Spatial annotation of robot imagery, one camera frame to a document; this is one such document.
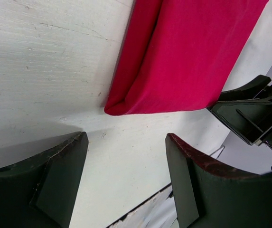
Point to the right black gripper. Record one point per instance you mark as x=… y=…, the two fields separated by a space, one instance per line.
x=247 y=111

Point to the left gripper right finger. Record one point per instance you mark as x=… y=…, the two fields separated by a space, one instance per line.
x=211 y=194

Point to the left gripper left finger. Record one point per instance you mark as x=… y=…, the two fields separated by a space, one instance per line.
x=40 y=191

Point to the red t shirt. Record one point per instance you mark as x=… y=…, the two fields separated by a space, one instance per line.
x=178 y=54

